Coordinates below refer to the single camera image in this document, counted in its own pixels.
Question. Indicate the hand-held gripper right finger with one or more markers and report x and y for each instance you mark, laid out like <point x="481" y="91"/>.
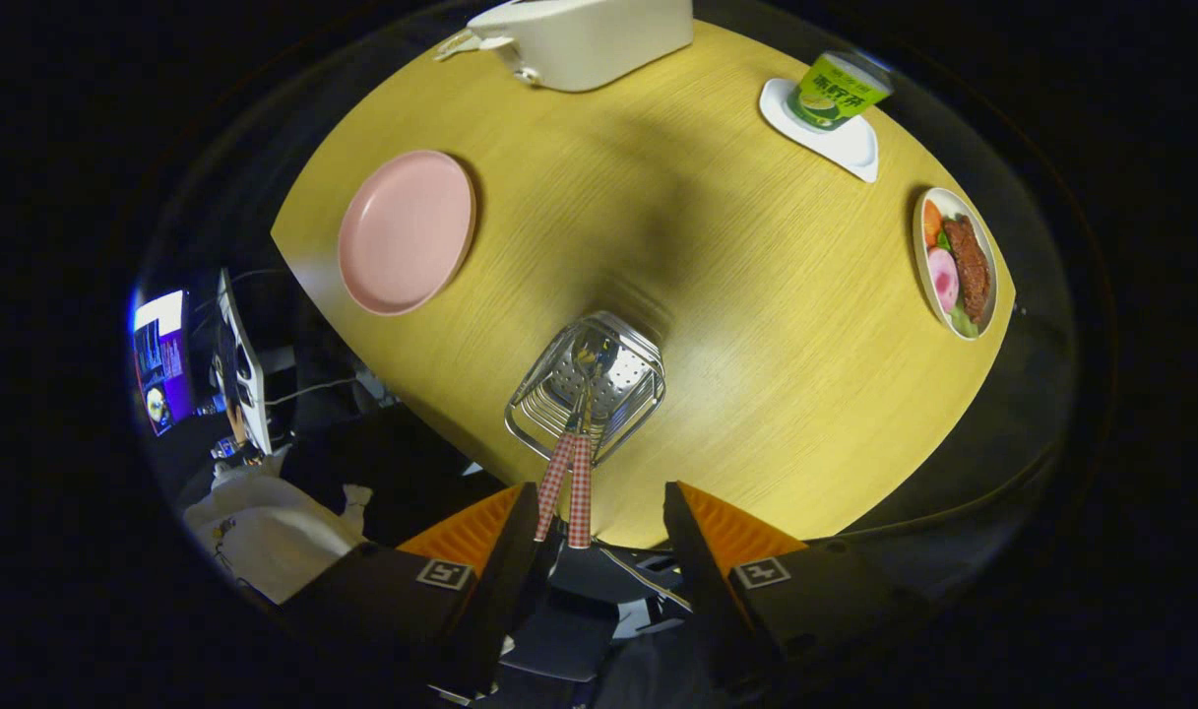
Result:
<point x="697" y="581"/>

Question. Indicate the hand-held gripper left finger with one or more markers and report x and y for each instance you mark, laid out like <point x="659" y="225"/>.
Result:
<point x="515" y="571"/>

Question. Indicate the white cloth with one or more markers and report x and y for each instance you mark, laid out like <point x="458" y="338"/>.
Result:
<point x="274" y="532"/>

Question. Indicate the pink plate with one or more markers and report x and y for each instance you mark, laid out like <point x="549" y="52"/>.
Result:
<point x="407" y="231"/>

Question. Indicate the pink round food slice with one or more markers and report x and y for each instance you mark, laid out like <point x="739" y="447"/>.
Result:
<point x="943" y="281"/>

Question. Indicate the lit computer monitor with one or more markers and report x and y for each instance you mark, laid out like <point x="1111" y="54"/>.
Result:
<point x="163" y="364"/>

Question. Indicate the brown meat piece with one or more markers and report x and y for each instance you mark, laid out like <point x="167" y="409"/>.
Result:
<point x="968" y="266"/>

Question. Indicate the white plate of food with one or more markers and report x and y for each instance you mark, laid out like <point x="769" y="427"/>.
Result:
<point x="990" y="256"/>

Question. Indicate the white coaster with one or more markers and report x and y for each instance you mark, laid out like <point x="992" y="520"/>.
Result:
<point x="850" y="148"/>

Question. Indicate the green label drink bottle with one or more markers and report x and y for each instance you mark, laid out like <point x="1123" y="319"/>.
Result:
<point x="840" y="94"/>

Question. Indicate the white divided condiment dish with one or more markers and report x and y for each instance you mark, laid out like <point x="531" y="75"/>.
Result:
<point x="453" y="45"/>

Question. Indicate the white toaster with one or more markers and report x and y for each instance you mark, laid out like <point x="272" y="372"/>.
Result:
<point x="598" y="44"/>

